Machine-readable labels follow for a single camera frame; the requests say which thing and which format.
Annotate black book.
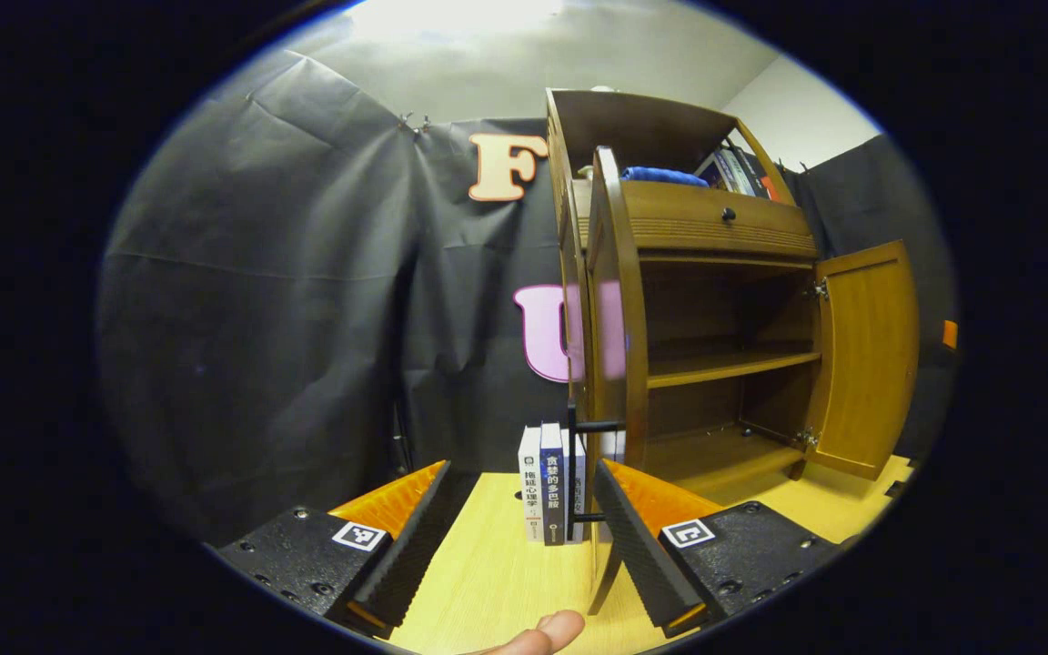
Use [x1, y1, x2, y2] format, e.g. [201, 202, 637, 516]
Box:
[738, 144, 784, 201]

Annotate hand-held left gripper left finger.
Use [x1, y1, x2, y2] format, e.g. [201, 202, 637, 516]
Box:
[215, 459, 454, 638]

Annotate blue folded cloth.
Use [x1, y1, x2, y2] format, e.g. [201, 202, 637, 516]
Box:
[620, 166, 710, 188]

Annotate dark blue book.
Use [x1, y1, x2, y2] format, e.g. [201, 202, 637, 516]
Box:
[539, 421, 567, 547]

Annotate black backdrop cloth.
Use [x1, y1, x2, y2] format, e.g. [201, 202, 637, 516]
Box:
[96, 50, 959, 547]

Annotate grey book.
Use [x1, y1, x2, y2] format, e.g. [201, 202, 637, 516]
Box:
[715, 146, 757, 197]

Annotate pale blue book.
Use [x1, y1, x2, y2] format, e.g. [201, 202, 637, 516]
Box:
[563, 435, 589, 545]

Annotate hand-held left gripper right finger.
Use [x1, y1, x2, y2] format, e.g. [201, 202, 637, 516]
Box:
[592, 458, 843, 638]

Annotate wooden double-door shoe cabinet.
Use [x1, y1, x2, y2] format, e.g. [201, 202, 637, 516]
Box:
[545, 86, 921, 617]

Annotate black door handle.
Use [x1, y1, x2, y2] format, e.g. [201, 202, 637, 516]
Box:
[566, 403, 625, 547]

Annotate wooden shoe cabinet door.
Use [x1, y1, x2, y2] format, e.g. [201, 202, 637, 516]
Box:
[583, 146, 652, 617]
[801, 239, 921, 481]

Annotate wooden cabinet drawer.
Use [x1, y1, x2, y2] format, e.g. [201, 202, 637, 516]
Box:
[569, 177, 821, 260]

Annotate navy book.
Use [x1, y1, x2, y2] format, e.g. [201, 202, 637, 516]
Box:
[695, 150, 734, 195]

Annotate white book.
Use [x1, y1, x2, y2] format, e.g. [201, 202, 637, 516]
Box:
[518, 425, 544, 545]

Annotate wooden inner shelf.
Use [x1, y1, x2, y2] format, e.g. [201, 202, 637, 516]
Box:
[647, 350, 823, 390]

